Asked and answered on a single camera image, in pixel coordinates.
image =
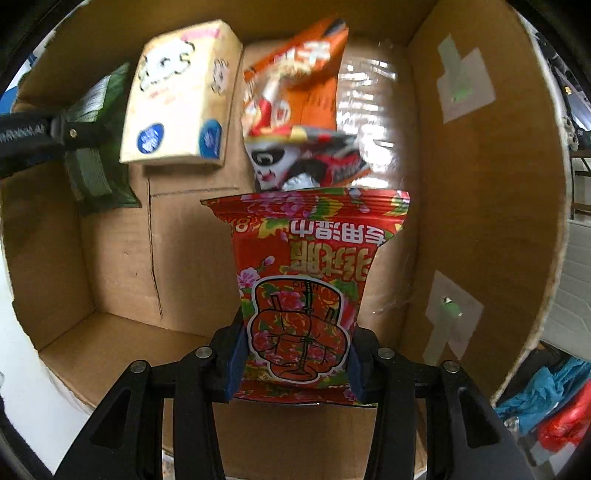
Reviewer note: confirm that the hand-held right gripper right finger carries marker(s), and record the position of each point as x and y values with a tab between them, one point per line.
356	369

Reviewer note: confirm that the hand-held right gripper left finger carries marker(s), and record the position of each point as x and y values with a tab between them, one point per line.
235	364

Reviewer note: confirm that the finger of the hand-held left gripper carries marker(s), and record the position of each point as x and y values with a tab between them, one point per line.
44	134

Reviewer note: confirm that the green foil packet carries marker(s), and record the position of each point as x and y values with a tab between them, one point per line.
99	138

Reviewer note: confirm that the red floral snack packet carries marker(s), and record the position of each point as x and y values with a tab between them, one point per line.
300	286

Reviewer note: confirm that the cardboard box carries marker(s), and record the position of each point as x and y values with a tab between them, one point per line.
152	258

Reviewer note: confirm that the cream tissue pack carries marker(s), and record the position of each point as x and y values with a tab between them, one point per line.
178	92

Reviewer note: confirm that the panda print snack bag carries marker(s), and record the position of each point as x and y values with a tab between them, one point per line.
304	159

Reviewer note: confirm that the orange snack bag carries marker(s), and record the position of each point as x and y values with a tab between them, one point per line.
295	78

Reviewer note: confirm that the red plastic bag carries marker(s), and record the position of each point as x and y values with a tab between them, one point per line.
568	424

